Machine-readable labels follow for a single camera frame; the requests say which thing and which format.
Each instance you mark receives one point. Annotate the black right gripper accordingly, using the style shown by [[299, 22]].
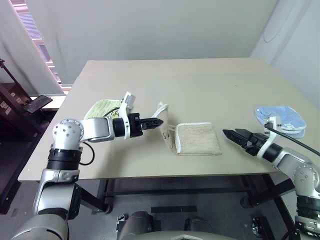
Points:
[[257, 143]]

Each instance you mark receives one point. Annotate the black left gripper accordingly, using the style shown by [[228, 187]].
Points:
[[136, 125]]

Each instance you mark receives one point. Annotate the beige towel with white edging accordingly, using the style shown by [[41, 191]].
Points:
[[197, 140]]

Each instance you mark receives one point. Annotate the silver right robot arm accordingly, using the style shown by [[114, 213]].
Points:
[[292, 157]]

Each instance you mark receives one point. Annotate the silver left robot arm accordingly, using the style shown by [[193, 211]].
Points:
[[97, 128]]

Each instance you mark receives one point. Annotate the blue cloth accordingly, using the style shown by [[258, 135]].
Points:
[[287, 115]]

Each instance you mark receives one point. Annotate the green striped cloth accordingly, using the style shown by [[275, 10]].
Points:
[[100, 107]]

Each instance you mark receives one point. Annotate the black floor device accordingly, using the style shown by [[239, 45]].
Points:
[[261, 228]]

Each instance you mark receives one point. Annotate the large dark rounded shape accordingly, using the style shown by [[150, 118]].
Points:
[[137, 223]]

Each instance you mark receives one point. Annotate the black tablet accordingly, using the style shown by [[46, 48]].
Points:
[[37, 103]]

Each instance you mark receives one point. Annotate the dark wooden cabinet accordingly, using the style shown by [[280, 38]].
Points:
[[10, 112]]

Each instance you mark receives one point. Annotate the window blind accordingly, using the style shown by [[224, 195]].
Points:
[[37, 37]]

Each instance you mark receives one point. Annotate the white curtain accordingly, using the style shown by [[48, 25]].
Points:
[[12, 37]]

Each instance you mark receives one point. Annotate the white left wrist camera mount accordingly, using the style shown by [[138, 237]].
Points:
[[123, 110]]

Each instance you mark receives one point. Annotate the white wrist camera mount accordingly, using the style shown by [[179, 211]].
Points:
[[274, 122], [123, 110]]

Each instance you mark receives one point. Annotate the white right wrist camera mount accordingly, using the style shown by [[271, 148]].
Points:
[[274, 122]]

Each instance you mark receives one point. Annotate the black metal table frame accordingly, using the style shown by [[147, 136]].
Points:
[[175, 191]]

